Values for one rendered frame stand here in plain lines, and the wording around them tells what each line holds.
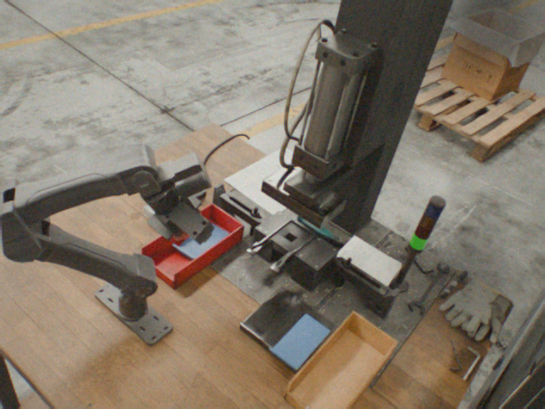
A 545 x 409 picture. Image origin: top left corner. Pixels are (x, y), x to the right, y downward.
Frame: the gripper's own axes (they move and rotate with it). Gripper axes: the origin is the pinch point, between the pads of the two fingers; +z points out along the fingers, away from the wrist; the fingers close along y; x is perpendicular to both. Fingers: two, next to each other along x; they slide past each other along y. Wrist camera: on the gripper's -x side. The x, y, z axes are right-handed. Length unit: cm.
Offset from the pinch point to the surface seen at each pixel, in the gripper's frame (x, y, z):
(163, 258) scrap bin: 10.5, -7.9, 17.9
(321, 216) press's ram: -19.0, 21.6, 7.8
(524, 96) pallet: 5, 285, 277
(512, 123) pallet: -4, 238, 249
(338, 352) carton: -37.5, 1.3, 23.3
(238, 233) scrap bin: 1.7, 10.0, 23.8
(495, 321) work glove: -61, 33, 41
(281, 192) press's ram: -7.7, 20.9, 7.8
